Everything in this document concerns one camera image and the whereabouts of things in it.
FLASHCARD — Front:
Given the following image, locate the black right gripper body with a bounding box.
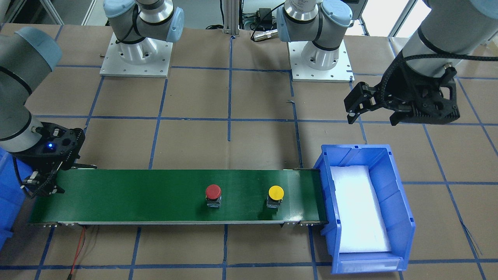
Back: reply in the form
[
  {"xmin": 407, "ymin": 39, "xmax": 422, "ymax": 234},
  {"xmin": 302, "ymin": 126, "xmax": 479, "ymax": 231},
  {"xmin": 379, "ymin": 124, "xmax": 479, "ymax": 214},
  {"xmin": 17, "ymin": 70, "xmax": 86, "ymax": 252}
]
[{"xmin": 14, "ymin": 122, "xmax": 85, "ymax": 177}]

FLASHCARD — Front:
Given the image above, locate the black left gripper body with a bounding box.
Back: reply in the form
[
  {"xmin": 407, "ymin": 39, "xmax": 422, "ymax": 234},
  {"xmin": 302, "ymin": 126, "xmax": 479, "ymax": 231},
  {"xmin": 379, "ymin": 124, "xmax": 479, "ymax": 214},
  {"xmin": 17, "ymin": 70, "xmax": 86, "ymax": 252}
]
[{"xmin": 379, "ymin": 52, "xmax": 461, "ymax": 126}]

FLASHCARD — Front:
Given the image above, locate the yellow push button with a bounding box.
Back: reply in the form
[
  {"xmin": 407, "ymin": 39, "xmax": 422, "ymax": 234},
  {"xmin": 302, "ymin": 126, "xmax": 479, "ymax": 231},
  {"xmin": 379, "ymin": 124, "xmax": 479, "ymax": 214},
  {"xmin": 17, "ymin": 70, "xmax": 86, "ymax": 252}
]
[{"xmin": 267, "ymin": 185, "xmax": 285, "ymax": 209}]

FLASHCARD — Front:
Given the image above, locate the red push button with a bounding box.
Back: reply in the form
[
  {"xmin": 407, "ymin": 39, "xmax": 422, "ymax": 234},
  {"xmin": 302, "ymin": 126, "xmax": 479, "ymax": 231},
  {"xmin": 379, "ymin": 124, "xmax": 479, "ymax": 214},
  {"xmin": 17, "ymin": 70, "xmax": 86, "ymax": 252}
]
[{"xmin": 205, "ymin": 184, "xmax": 222, "ymax": 208}]

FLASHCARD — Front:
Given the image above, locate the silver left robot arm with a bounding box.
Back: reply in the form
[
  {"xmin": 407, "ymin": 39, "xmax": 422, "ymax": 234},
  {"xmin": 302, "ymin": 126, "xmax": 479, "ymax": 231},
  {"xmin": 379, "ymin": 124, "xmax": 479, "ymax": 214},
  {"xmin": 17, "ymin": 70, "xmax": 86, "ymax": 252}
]
[{"xmin": 276, "ymin": 0, "xmax": 497, "ymax": 126}]

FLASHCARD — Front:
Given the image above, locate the blue bin far side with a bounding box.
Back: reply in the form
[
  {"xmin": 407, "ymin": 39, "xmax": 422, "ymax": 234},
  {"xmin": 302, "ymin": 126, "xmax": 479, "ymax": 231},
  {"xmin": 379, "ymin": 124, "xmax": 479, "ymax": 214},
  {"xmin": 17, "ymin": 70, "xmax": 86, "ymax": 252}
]
[{"xmin": 0, "ymin": 149, "xmax": 25, "ymax": 248}]

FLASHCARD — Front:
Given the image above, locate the white foam pad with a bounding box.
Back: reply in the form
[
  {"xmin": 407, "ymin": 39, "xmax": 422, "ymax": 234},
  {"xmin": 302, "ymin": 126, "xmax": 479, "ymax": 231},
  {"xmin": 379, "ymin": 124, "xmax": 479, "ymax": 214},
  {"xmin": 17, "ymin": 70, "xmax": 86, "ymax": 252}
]
[{"xmin": 330, "ymin": 165, "xmax": 391, "ymax": 253}]

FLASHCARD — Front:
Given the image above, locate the blue bin with foam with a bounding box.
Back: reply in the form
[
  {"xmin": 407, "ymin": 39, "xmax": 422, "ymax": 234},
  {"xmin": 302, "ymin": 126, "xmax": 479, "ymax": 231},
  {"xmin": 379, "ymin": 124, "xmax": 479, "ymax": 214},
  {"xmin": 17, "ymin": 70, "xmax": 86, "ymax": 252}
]
[{"xmin": 314, "ymin": 145, "xmax": 416, "ymax": 274}]

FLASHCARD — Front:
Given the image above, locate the green conveyor belt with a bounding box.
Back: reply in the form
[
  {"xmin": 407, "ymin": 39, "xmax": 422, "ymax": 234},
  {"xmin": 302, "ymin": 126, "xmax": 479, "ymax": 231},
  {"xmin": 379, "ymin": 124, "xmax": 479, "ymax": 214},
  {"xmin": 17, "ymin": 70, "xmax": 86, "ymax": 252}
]
[{"xmin": 28, "ymin": 169, "xmax": 327, "ymax": 225}]

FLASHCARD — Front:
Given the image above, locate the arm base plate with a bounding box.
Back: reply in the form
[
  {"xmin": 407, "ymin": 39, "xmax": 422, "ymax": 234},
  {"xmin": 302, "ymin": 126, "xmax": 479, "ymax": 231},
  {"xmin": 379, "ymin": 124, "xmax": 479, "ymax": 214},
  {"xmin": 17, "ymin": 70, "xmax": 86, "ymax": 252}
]
[
  {"xmin": 288, "ymin": 41, "xmax": 355, "ymax": 83},
  {"xmin": 100, "ymin": 34, "xmax": 173, "ymax": 78}
]

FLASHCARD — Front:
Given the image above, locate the red black wire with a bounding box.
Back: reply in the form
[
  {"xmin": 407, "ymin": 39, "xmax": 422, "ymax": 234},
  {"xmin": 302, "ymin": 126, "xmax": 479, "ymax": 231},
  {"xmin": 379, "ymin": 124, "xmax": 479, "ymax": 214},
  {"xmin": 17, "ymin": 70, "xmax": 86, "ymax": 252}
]
[{"xmin": 67, "ymin": 226, "xmax": 88, "ymax": 276}]

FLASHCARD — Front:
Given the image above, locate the aluminium frame post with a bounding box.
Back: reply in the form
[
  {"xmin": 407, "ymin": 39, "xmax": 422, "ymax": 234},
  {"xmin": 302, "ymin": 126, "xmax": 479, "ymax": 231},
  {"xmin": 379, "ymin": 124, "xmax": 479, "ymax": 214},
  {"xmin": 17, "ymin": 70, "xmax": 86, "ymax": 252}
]
[{"xmin": 221, "ymin": 0, "xmax": 242, "ymax": 37}]

